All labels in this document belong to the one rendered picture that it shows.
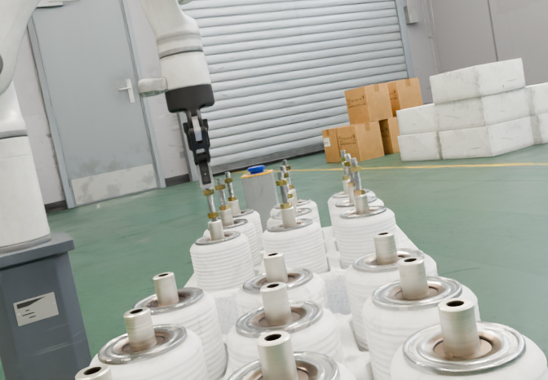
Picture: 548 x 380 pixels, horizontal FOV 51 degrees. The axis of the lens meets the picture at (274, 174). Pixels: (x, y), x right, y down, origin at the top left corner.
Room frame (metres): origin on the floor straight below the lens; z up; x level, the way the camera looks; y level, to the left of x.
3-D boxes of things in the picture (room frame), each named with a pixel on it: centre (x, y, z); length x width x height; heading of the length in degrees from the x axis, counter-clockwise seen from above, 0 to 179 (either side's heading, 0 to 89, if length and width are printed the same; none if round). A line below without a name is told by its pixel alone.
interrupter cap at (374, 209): (0.89, -0.13, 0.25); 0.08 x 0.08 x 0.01
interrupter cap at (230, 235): (0.91, 0.11, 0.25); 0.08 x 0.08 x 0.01
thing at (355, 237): (0.89, -0.13, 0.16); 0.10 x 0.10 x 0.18
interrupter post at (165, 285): (0.59, 0.13, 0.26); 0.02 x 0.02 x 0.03
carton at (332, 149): (5.13, -0.68, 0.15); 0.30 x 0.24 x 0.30; 114
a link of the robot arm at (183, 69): (0.91, 0.13, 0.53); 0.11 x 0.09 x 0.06; 98
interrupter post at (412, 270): (0.47, -0.10, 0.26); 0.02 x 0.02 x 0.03
